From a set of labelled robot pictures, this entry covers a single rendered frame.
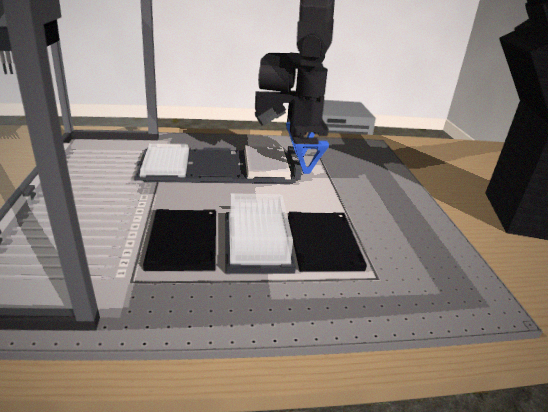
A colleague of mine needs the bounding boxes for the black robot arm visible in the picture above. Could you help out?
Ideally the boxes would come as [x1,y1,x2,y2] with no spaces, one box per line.
[254,0,548,126]

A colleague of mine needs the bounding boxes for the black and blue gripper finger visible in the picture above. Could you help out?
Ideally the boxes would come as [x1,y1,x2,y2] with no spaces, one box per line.
[286,122,315,157]
[293,141,329,174]

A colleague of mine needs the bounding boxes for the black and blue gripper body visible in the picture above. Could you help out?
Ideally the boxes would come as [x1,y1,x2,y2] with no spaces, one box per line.
[290,96,329,145]

